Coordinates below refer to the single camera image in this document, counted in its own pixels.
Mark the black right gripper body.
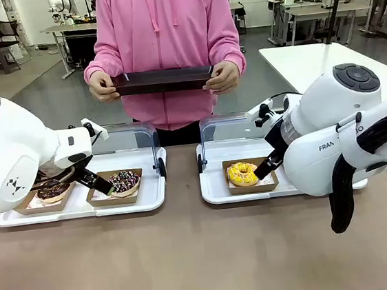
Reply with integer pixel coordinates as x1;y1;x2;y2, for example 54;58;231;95
262;115;292;161

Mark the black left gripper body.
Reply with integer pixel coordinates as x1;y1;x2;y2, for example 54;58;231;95
65;151;98;189

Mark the cardboard donut box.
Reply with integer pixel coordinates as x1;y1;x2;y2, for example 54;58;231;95
83;167;147;209
10;179;81;217
221;154;282;197

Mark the yellow glazed donut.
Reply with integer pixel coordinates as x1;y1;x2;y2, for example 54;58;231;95
226;159;261;189

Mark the dark brown serving tray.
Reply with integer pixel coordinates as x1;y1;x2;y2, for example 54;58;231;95
109;63;217;99

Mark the person's left forearm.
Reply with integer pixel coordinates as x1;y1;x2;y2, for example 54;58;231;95
212;25;249;77

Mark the person's right forearm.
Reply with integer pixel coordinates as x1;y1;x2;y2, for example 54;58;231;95
81;38;121;81

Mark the chocolate donut with coloured sprinkles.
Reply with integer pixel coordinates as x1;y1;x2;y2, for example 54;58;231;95
106;169;144;200

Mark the person in pink hoodie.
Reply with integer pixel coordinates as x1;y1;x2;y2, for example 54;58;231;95
75;0;255;155

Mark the person's left hand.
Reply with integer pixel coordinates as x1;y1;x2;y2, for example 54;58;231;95
200;59;241;98

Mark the person's right hand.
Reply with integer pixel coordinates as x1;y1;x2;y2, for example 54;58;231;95
87;69;123;105

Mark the white printed paper liner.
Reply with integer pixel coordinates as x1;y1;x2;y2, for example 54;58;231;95
25;196;45;210
90;188;112;202
257;174;275;187

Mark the white display tray base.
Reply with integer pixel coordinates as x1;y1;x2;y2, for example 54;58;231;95
0;146;174;229
195;125;369;208

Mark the clear display lid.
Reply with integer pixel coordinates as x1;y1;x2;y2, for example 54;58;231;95
193;109;277;178
84;119;168;193

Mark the white side table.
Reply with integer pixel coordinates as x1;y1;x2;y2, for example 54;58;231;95
258;34;387;110

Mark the grey workbench table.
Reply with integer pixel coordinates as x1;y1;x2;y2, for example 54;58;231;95
281;0;366;52
39;19;105;82

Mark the black chair with armrests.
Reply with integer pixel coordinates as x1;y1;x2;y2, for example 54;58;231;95
0;19;23;75

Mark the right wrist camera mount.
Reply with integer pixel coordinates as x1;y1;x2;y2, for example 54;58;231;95
245;97;278;130

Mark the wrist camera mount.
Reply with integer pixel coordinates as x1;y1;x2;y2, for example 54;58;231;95
79;116;110;145
245;97;278;130

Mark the black camera cable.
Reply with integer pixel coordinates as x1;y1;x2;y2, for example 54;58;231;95
269;90;303;102

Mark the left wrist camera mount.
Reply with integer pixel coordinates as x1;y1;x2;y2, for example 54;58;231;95
79;116;110;145

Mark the black cable sleeve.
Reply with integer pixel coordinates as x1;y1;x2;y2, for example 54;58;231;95
318;105;387;236

